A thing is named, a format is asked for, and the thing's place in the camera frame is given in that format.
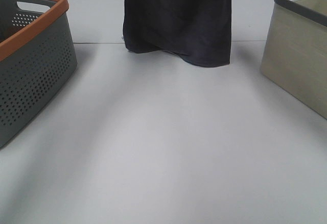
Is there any dark navy towel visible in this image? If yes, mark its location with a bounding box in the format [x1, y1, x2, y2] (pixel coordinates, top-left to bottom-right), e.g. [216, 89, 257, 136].
[123, 0, 232, 67]

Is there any grey perforated basket orange rim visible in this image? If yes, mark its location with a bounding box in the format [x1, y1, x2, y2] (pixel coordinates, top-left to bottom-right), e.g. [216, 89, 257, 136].
[1, 0, 77, 146]

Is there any beige basket grey rim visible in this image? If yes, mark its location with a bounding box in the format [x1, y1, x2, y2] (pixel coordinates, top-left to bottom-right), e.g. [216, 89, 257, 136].
[260, 0, 326, 117]

